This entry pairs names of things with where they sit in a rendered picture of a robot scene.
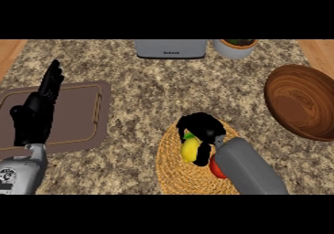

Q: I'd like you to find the brown wooden bowl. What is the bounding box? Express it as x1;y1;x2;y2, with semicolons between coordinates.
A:
263;64;334;143

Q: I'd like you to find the yellow lemon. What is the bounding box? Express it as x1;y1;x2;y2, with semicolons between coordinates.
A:
181;133;203;164

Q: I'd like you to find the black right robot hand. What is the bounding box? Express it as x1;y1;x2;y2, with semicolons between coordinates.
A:
176;112;228;167

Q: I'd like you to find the white plant pot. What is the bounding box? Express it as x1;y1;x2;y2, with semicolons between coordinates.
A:
212;38;260;60

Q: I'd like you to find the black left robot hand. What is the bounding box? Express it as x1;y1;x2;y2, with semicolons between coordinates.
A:
8;58;65;147

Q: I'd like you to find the brown cutting board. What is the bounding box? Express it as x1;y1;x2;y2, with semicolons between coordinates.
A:
0;80;113;162

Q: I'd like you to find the red fruit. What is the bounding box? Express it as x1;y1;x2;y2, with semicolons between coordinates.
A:
209;154;229;180

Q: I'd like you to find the round woven wicker placemat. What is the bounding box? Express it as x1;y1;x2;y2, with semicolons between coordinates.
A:
154;118;243;196

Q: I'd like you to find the grey appliance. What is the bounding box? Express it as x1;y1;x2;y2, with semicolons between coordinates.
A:
133;38;209;60

